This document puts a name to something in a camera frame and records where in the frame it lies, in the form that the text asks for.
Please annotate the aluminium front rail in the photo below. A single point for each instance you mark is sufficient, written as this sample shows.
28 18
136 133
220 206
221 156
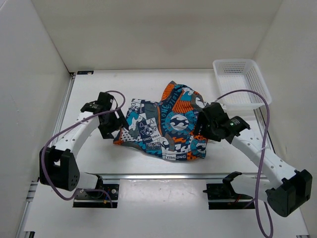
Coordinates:
164 176

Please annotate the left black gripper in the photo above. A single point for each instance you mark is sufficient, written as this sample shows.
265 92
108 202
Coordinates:
120 123

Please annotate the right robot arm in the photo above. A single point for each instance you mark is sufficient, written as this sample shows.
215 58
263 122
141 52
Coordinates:
286 189

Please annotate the white plastic basket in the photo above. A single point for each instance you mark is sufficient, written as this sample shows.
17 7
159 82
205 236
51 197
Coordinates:
243 75

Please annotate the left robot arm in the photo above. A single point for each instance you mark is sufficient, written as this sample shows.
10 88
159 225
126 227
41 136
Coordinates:
58 167

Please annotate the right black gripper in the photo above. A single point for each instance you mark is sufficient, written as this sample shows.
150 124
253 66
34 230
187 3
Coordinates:
203 120

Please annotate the colourful patterned shorts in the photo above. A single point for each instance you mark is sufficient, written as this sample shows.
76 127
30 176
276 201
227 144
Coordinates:
165 129

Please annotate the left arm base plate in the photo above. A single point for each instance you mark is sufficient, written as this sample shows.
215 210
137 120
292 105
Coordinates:
88 199

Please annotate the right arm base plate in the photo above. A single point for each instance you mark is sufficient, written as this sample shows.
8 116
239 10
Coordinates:
221 199

